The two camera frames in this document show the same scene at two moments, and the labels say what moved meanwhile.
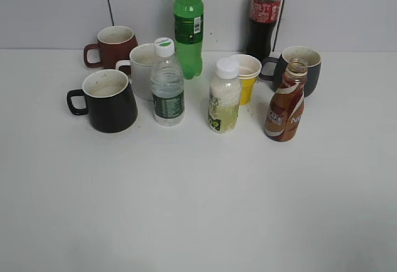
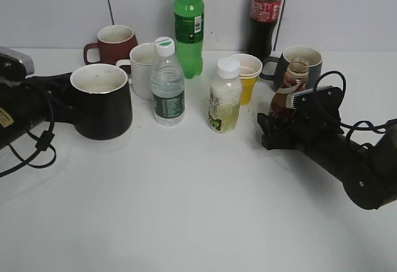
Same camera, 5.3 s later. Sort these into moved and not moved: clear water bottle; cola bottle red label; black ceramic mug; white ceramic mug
Moved: black ceramic mug
Not moved: clear water bottle; cola bottle red label; white ceramic mug
